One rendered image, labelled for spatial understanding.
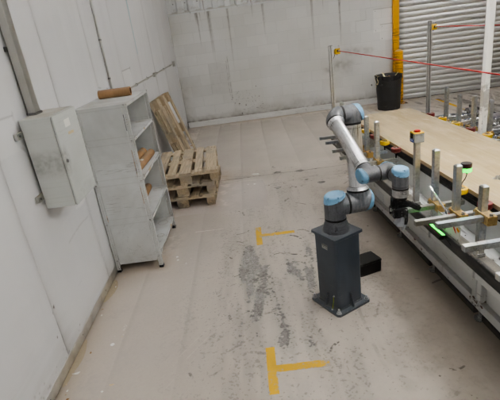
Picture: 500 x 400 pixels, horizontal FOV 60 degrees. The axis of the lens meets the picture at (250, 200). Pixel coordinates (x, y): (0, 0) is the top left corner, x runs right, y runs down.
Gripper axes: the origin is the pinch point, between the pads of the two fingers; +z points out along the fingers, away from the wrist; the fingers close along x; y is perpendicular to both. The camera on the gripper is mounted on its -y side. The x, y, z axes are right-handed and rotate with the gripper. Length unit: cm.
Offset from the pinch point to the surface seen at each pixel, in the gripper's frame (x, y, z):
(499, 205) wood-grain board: 6, -52, -8
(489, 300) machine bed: -1, -56, 61
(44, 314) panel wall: -23, 223, 33
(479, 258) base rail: 23.7, -31.5, 12.5
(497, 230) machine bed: 5, -53, 8
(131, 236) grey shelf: -152, 192, 48
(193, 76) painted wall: -786, 140, -29
